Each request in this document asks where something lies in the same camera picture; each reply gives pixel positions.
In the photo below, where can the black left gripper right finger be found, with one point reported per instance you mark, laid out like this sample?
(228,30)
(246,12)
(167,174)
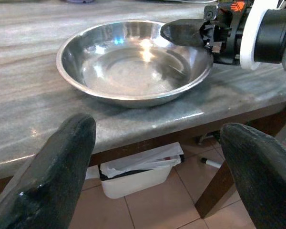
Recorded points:
(264,176)

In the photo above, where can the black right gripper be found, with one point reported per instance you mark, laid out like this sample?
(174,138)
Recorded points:
(228,40)

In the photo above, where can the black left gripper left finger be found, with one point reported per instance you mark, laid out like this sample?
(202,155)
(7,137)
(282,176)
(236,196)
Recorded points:
(50,171)

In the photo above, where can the round steel plate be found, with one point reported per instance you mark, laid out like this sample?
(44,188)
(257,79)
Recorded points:
(133,69)

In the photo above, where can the white black tipped stick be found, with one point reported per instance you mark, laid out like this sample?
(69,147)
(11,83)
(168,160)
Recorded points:
(211,163)

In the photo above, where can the white plastic bin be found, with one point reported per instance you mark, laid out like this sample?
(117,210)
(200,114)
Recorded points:
(135,179)

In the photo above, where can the marble top wooden table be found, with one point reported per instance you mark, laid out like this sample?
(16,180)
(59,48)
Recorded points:
(26,83)

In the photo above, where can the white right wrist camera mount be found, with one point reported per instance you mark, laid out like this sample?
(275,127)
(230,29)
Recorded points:
(249,47)

